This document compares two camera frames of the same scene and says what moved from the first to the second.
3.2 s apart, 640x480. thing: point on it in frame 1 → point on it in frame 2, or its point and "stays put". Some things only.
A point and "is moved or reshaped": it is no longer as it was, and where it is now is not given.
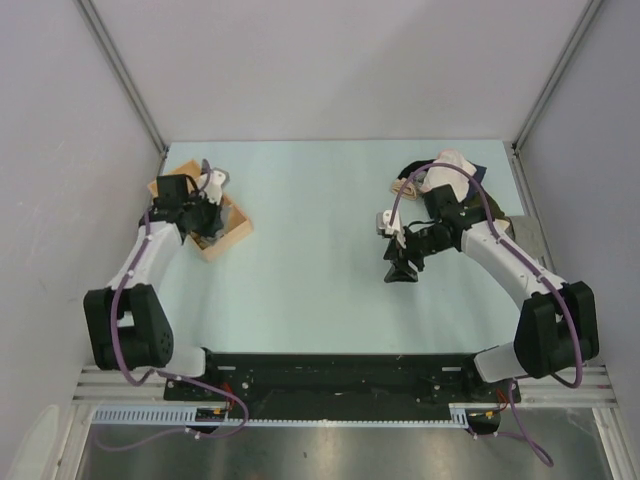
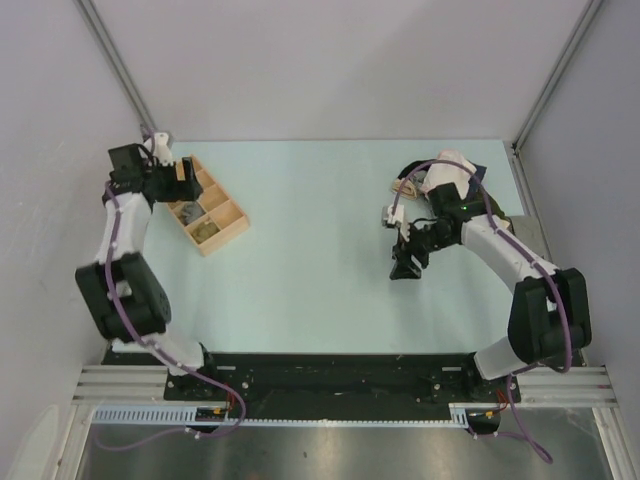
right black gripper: (402, 255) stays put
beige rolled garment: (409, 191) stays put
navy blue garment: (479, 173) stays put
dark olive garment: (493, 207) stays put
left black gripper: (216, 223) → (186, 190)
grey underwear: (224, 215) is moved or reshaped
